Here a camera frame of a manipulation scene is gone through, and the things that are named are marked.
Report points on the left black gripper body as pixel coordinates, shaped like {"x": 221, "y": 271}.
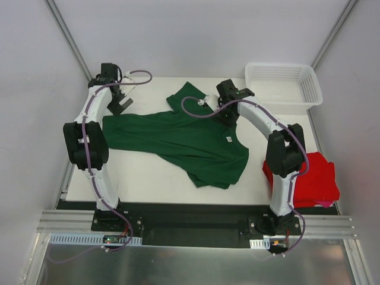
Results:
{"x": 119, "y": 103}

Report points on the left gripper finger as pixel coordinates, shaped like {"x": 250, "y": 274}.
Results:
{"x": 127, "y": 103}
{"x": 115, "y": 108}

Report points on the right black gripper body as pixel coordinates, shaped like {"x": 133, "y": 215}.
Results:
{"x": 227, "y": 116}

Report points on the green t shirt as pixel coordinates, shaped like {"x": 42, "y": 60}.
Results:
{"x": 209, "y": 152}

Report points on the white plastic basket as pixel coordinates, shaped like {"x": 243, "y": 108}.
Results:
{"x": 286, "y": 89}

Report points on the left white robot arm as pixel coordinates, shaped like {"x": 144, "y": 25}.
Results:
{"x": 85, "y": 141}

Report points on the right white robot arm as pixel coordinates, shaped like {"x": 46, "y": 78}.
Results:
{"x": 285, "y": 152}

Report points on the red folded t shirt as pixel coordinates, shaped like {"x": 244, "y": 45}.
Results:
{"x": 318, "y": 184}

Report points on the pink folded t shirt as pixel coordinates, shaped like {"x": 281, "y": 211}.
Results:
{"x": 324, "y": 204}

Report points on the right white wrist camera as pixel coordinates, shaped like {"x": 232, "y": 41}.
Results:
{"x": 210, "y": 100}

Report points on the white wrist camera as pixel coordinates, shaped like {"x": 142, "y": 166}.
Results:
{"x": 128, "y": 80}
{"x": 210, "y": 100}

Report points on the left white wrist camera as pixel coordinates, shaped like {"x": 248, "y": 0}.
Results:
{"x": 128, "y": 80}

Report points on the aluminium frame rail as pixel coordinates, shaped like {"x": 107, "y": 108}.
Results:
{"x": 80, "y": 221}

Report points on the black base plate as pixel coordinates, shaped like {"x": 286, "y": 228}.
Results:
{"x": 208, "y": 238}

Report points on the left white cable duct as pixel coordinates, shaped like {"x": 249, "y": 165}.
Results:
{"x": 93, "y": 239}

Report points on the white cable duct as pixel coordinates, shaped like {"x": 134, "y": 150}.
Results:
{"x": 260, "y": 243}
{"x": 93, "y": 239}

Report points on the right white cable duct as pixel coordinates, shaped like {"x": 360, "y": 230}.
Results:
{"x": 260, "y": 243}

